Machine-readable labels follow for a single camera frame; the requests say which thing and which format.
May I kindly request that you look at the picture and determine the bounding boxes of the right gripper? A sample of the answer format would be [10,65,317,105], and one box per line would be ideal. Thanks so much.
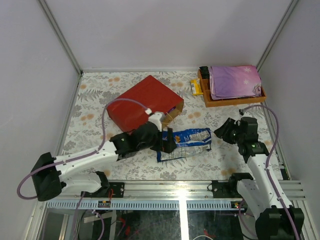
[212,117,244,145]

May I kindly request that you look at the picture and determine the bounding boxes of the blue chips bag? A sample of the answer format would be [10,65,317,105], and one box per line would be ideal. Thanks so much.
[156,127,212,163]

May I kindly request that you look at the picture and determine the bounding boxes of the wooden tray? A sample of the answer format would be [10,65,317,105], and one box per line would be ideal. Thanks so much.
[197,68,268,109]

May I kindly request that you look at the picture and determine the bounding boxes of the yellow snack packet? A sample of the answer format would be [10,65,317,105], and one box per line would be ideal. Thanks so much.
[190,78,203,96]

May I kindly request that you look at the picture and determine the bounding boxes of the red paper bag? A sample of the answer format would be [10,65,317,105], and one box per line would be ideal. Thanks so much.
[106,75,184,132]

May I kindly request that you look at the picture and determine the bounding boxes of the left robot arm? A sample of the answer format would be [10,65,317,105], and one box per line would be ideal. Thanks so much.
[31,121,177,202]

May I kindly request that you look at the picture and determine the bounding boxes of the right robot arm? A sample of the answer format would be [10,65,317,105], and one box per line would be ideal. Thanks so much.
[214,117,305,240]

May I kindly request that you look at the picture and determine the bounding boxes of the purple folded cloth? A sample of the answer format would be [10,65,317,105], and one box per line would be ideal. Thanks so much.
[208,65,262,100]

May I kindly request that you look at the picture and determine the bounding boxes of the black items in tray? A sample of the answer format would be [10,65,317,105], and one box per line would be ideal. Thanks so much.
[199,66,210,80]

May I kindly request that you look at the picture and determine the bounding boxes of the floral table mat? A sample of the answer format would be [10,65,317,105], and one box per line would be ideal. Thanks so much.
[61,71,285,181]

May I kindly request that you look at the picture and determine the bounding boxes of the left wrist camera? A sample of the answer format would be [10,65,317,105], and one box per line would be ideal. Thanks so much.
[145,108,165,132]

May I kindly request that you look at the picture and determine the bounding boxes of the aluminium rail frame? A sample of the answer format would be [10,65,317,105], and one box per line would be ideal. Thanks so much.
[25,180,319,240]

